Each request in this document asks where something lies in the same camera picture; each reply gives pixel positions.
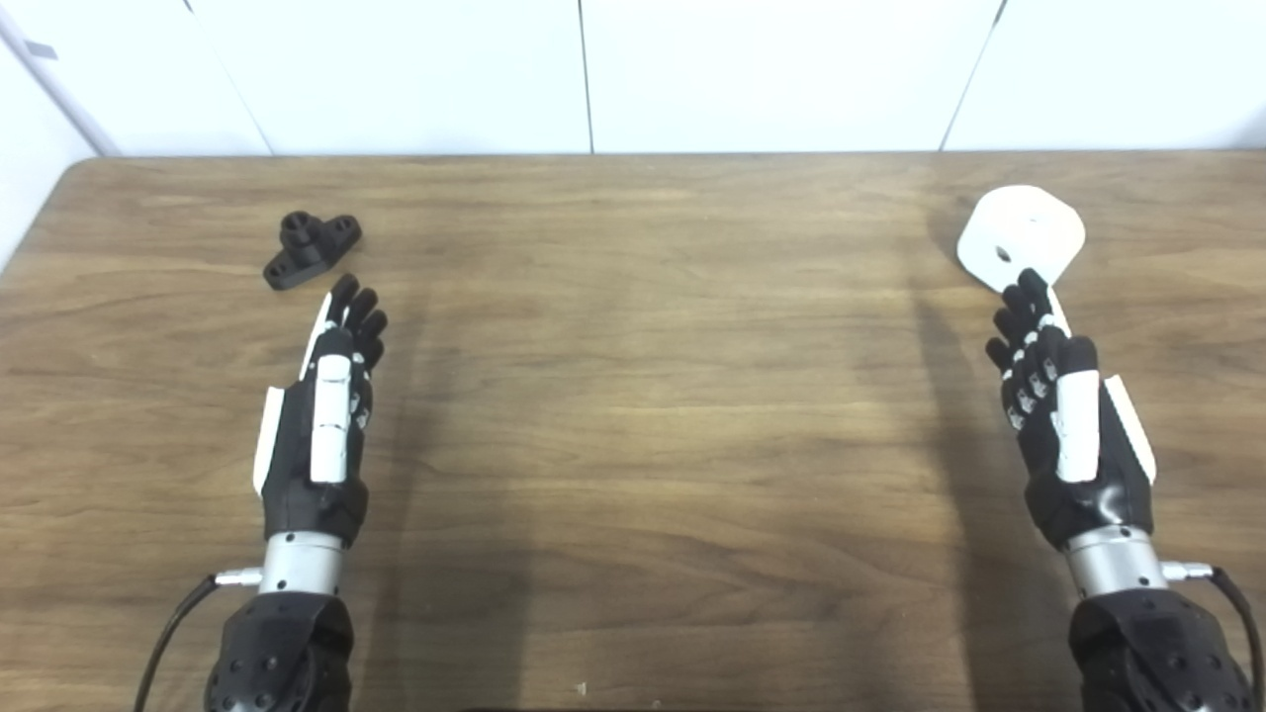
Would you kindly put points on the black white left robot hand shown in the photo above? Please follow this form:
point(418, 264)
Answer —
point(331, 425)

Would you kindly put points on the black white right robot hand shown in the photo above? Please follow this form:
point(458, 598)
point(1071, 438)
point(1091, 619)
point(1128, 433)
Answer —
point(1078, 435)

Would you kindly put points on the black flanged holder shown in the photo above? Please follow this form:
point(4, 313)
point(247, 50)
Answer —
point(307, 252)

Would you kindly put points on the round white piece with holes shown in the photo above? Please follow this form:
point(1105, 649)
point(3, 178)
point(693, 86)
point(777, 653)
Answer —
point(1029, 222)

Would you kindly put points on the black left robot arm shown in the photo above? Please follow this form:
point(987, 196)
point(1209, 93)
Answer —
point(282, 643)

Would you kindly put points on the small gray wall label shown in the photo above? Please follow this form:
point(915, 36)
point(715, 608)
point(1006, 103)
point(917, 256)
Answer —
point(42, 49)

